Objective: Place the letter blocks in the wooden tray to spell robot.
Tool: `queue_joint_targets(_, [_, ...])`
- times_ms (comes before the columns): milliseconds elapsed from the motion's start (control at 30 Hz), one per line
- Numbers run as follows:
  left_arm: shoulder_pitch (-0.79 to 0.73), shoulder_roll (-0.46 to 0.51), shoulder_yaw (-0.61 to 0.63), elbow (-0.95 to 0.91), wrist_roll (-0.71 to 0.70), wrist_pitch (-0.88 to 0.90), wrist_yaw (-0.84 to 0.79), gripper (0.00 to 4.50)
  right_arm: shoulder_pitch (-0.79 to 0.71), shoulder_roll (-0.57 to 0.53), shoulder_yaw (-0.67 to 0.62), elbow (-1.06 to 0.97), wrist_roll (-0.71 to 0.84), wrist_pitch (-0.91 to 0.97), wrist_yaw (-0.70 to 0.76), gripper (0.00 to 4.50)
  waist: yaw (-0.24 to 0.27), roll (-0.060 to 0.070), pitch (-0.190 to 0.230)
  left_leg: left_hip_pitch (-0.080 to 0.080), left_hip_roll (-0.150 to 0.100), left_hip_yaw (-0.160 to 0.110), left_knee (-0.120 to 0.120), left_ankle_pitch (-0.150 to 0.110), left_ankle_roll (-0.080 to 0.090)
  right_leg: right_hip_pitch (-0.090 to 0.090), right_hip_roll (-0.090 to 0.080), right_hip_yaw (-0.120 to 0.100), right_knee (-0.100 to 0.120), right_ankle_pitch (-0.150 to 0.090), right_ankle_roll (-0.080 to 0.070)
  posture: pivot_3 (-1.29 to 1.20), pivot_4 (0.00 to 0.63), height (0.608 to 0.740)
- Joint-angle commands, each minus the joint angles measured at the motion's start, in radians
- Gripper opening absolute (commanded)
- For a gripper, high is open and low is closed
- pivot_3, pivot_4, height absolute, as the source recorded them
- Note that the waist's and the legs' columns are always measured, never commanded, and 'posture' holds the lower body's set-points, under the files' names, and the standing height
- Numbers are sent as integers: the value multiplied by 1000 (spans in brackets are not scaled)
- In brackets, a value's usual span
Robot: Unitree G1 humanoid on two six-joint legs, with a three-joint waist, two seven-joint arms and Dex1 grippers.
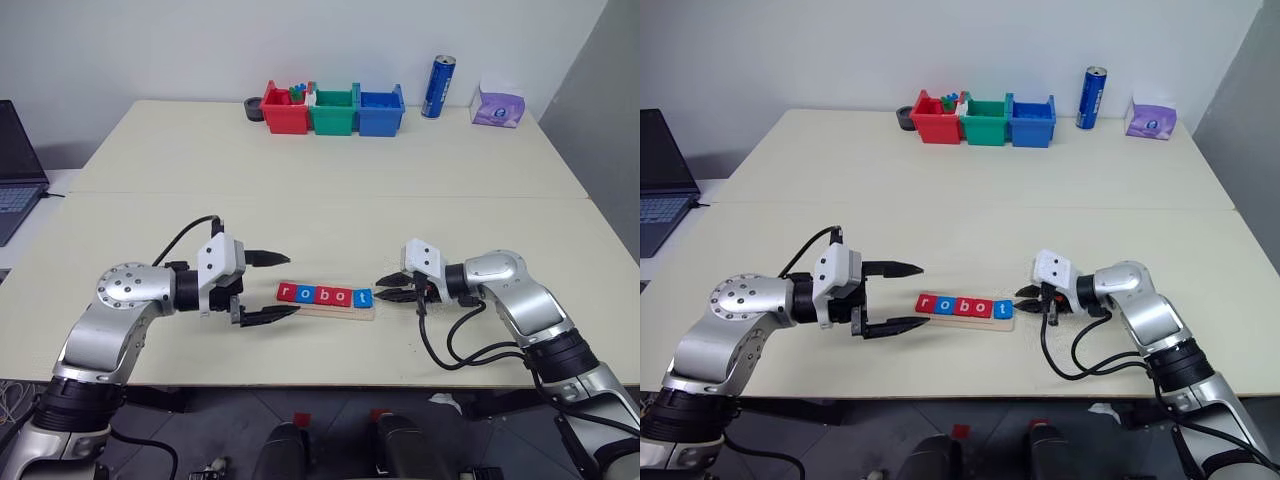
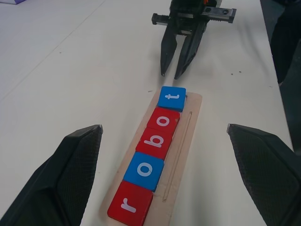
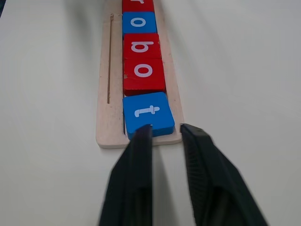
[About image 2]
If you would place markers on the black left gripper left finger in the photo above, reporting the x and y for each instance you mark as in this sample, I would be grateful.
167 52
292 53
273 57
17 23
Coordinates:
61 179

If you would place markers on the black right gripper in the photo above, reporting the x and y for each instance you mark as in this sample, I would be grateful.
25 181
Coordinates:
185 16

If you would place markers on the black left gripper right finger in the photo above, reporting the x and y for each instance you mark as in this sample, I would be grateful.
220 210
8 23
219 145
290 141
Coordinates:
270 174

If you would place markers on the red letter b block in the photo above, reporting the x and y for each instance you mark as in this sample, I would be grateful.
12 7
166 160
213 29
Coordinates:
154 142

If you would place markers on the blue letter t block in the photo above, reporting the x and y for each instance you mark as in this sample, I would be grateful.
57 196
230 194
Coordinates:
171 97

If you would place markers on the wooden letter tray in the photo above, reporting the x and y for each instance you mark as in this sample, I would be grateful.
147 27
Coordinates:
194 103

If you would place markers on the red letter o block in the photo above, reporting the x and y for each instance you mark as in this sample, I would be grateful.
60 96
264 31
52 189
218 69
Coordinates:
162 121

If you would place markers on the red letter r block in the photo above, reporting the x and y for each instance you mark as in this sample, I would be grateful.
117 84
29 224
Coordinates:
129 206

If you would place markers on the blue letter o block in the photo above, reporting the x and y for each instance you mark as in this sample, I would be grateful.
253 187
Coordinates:
144 170

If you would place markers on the black rounded object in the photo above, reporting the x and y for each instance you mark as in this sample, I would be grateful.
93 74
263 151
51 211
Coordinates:
285 35

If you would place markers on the purple flat object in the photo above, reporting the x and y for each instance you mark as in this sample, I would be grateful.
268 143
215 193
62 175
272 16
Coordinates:
16 1

